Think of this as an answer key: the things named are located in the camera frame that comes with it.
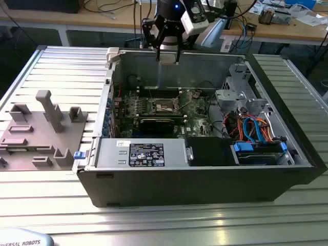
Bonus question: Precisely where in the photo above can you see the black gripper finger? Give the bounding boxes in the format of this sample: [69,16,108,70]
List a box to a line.
[141,16,168,62]
[166,19,186,64]

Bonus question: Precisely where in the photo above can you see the silver green CPU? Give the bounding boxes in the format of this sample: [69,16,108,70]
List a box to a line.
[158,56,178,65]

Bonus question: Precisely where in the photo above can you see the black RAM slot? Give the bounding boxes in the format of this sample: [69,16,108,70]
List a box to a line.
[139,89,180,93]
[139,93,180,97]

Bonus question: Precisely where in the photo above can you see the CPU socket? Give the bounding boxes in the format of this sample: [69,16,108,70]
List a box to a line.
[152,97,179,115]

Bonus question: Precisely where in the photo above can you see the black upright box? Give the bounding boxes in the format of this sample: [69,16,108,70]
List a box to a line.
[224,0,238,29]

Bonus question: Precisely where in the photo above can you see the wooden desk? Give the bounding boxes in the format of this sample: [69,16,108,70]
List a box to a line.
[0,0,159,47]
[220,0,328,56]

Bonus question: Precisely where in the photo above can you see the metal drive cage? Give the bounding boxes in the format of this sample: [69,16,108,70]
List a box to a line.
[214,63,270,116]

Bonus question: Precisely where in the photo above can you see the green motherboard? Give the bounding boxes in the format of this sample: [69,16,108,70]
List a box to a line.
[114,88,223,140]

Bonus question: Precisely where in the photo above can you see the black graphics card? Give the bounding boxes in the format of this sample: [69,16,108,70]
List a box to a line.
[116,114,187,135]

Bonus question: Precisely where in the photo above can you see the grey electronic device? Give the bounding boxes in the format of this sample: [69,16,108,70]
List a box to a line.
[273,10,293,26]

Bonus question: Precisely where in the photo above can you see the black flat box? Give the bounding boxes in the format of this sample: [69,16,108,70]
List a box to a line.
[5,0,80,14]

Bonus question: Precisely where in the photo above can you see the black optical drive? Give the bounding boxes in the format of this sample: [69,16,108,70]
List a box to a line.
[184,136,234,167]

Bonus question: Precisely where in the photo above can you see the blue cardboard box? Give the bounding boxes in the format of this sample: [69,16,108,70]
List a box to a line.
[284,0,317,10]

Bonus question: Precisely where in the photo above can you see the silver power supply unit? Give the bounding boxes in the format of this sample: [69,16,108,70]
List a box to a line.
[87,138,192,170]

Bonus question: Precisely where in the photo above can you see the white papers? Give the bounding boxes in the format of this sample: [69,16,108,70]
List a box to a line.
[294,12,328,28]

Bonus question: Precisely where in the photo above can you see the blue disk carrier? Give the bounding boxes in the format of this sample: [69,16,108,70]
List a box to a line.
[232,141,288,166]

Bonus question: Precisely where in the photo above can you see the hard disk drive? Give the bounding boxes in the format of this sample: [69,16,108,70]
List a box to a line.
[237,145,280,166]

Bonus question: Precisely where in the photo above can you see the grey parts rack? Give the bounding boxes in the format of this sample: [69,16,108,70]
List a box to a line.
[0,89,89,172]

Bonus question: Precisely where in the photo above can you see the black open PC case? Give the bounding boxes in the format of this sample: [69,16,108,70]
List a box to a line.
[71,47,328,208]

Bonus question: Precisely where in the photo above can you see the pale blue teach pendant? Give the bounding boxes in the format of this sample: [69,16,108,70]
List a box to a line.
[0,228,56,246]

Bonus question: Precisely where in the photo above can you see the white camera, black face plate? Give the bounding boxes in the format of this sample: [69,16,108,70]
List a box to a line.
[180,1,210,34]

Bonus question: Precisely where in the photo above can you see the black camera cable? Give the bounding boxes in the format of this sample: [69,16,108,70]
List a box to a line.
[202,0,258,26]

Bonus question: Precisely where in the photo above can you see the grey case latch handle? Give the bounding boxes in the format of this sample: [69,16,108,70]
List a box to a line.
[106,47,121,64]

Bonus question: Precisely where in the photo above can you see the red wire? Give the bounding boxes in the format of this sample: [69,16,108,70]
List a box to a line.
[112,81,123,99]

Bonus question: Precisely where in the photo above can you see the black power cable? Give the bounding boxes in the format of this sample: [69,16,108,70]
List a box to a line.
[207,96,228,138]

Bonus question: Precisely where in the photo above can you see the blue flat data cable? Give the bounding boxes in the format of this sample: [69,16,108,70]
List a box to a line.
[250,116,266,144]
[242,116,256,143]

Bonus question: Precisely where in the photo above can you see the orange wire bundle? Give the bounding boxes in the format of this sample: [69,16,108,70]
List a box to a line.
[229,116,275,141]

